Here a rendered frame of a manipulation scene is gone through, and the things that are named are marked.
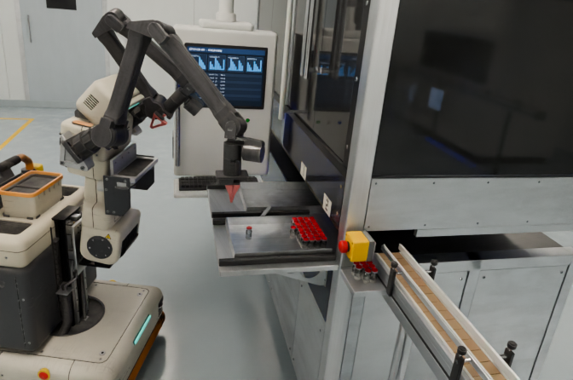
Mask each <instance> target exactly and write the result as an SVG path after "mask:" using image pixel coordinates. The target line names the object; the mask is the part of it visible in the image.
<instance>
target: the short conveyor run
mask: <svg viewBox="0 0 573 380"><path fill-rule="evenodd" d="M398 249H399V251H400V252H395V253H391V252H390V251H389V250H388V249H387V247H386V246H385V245H381V250H382V251H383V252H384V253H374V256H373V260H372V262H373V265H375V268H377V269H378V276H377V277H378V279H379V281H380V282H381V283H382V285H383V286H384V288H385V289H386V293H385V295H382V297H383V298H384V299H385V301H386V302H387V304H388V305H389V307H390V308H391V310H392V312H393V313H394V315H395V316H396V317H397V319H398V320H399V322H400V323H401V325H402V327H403V328H404V330H405V331H406V332H407V334H408V335H409V337H410V338H411V340H412V341H413V343H414V345H415V346H416V348H417V349H418V350H419V351H420V353H421V355H422V356H423V358H424V359H425V361H426V363H427V364H428V366H429V367H430V368H431V370H432V371H433V373H434V374H435V376H436V377H437V379H438V380H521V379H520V378H519V377H518V376H517V375H516V374H515V372H514V371H513V370H512V369H511V366H512V362H513V359H514V355H515V353H513V350H515V349H517V346H518V345H517V344H516V343H515V342H514V341H512V340H511V341H508V342H507V348H505V351H504V354H497V352H496V351H495V350H494V349H493V348H492V347H491V345H490V344H489V343H488V342H487V341H486V340H485V338H484V337H483V336H482V335H481V334H480V333H479V332H478V330H477V329H476V328H475V327H474V326H473V325H472V323H471V322H470V321H469V320H468V319H467V318H466V316H465V315H464V314H463V313H462V312H461V311H460V310H459V309H458V308H457V307H456V306H455V305H454V303H453V302H452V301H451V300H450V299H449V297H448V296H447V295H446V294H445V293H444V292H443V290H442V289H441V288H440V287H439V286H438V285H437V284H436V282H435V281H434V279H435V274H436V271H437V269H436V268H435V266H436V265H437V264H438V260H436V259H432V260H431V265H430V269H429V270H424V269H423V268H422V267H421V266H420V265H419V264H418V262H417V261H416V260H415V259H414V258H413V257H412V255H411V254H410V253H409V252H408V251H407V250H406V248H405V247H404V246H403V245H401V244H399V247H398Z"/></svg>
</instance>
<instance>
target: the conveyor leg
mask: <svg viewBox="0 0 573 380"><path fill-rule="evenodd" d="M412 343H413V341H412V340H411V338H410V337H409V335H408V334H407V332H406V331H405V330H404V328H403V327H402V325H401V323H400V324H399V327H398V332H397V336H396V344H395V347H394V352H393V356H392V361H391V368H390V372H389V376H388V380H404V378H405V374H406V370H407V366H408V359H409V355H410V351H411V347H412Z"/></svg>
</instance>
